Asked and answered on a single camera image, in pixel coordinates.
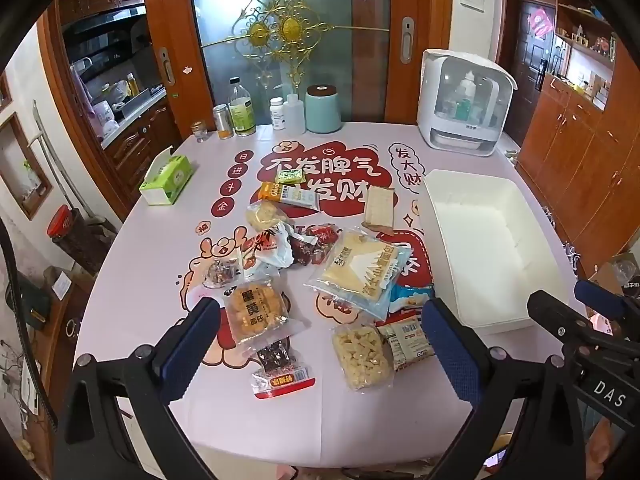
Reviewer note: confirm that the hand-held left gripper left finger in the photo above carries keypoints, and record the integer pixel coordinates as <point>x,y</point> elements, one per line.
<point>192,347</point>

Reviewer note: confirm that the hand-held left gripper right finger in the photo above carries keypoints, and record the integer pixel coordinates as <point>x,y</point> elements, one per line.
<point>445,345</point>

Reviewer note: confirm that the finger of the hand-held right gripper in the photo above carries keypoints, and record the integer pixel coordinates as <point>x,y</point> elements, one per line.
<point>602,300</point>
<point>560,315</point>

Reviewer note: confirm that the white packet with barcode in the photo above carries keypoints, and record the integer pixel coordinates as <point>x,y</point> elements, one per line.
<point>407,342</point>

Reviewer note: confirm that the egg yolk pastry packet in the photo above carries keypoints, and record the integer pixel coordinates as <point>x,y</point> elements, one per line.
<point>255,310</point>

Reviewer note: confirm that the clear puffed snack packet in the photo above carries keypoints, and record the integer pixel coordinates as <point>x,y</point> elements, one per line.
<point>362,360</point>

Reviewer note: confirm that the dark jujube packet red label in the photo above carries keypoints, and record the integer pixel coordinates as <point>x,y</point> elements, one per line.
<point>280,372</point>

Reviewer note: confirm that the large yellow cake bag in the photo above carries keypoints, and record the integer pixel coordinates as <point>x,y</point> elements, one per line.
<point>357,270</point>

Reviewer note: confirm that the white plastic bin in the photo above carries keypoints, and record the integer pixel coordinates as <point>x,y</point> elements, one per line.
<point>475,230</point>

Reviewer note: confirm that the red and white snack packet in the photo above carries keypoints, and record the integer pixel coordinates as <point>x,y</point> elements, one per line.
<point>267,247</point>

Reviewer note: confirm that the round yellow pastry packet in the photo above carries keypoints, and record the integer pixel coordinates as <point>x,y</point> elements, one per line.
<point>262,215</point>

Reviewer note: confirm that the beige cracker packet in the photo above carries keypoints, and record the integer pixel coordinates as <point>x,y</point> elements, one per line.
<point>379,206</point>

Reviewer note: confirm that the blue and white snack packet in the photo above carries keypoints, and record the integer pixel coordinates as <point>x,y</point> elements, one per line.
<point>412,297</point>

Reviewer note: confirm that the brown wooden stool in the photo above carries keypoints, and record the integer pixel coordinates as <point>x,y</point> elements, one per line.
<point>87,245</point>

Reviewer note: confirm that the dark red snack packet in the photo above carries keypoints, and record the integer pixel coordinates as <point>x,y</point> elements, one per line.
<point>315,247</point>

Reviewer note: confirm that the green tissue box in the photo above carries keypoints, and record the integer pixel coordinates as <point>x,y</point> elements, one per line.
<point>167,180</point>

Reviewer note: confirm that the orange and white bar packet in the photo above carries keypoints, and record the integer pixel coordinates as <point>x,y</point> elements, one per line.
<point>287,195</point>

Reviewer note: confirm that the red round lid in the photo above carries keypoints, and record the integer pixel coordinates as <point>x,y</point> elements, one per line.
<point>60,221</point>

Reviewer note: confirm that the small green snack packet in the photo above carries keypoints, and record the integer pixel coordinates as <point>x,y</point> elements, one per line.
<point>291,175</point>

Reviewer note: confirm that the small glass jar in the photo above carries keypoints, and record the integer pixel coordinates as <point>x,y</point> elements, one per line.
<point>199,131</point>

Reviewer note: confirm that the metal can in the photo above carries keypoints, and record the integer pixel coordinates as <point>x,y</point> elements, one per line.
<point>221,121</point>

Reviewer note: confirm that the white bottle sterilizer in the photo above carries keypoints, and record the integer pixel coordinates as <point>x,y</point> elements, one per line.
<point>460,105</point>

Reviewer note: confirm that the glass bottle with yellow-green label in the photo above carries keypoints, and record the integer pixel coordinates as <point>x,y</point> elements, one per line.
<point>241,112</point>

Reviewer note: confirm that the dark entrance door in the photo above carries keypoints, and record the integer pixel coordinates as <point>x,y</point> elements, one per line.
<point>520,70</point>

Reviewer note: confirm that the white pill bottle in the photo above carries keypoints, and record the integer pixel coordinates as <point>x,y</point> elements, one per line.
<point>278,114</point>

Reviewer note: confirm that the white plastic bottle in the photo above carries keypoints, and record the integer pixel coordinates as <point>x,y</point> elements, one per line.
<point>295,112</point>

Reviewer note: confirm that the teal canister with brown lid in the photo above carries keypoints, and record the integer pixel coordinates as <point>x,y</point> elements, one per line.
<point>322,110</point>

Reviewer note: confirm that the red door decoration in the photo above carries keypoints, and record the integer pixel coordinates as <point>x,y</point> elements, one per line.
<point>541,21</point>

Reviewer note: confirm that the glass door with gold ornament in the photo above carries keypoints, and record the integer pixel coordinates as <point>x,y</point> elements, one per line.
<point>280,35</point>

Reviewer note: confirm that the wooden wall cabinet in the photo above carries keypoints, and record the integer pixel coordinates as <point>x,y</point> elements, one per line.
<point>575,140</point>

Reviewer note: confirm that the framed wall picture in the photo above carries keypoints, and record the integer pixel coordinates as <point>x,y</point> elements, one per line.
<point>22,170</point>

